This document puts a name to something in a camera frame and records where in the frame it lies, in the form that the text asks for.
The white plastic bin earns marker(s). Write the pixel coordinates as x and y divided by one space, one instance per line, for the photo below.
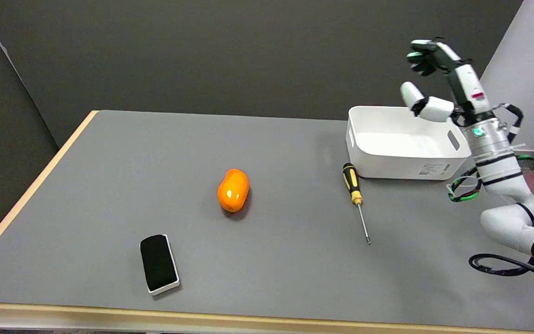
406 144

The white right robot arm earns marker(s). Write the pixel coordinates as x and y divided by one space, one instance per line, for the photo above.
503 171

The orange mango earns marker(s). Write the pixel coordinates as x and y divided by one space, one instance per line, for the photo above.
233 190

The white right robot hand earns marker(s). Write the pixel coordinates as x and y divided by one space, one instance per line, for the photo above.
466 83

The black whiteboard eraser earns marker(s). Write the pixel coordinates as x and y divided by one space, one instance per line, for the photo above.
158 262

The black and yellow screwdriver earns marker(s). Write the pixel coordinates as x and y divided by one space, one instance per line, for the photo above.
354 190

